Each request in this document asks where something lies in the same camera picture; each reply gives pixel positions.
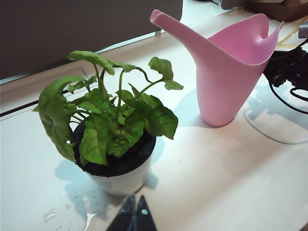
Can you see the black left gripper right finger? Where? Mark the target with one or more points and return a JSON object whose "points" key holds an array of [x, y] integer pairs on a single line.
{"points": [[145, 219]]}

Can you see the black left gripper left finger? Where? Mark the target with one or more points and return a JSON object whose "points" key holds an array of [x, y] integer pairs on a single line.
{"points": [[122, 219]]}

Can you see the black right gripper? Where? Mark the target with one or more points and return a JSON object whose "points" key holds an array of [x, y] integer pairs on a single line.
{"points": [[288, 69]]}

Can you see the pink plastic watering can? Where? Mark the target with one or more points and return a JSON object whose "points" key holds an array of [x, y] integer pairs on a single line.
{"points": [[221, 96]]}

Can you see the green plant in white pot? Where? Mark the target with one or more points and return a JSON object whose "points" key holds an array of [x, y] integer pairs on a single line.
{"points": [[120, 130]]}

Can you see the brown cardboard box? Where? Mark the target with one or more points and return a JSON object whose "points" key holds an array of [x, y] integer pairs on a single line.
{"points": [[288, 9]]}

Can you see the white partition foot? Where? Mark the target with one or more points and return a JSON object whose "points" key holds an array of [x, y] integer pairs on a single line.
{"points": [[158, 33]]}

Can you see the grey rounded divider panel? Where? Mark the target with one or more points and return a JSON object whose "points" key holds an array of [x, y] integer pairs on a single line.
{"points": [[72, 31]]}

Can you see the grey metal bracket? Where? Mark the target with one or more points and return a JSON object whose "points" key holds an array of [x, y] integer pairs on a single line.
{"points": [[303, 31]]}

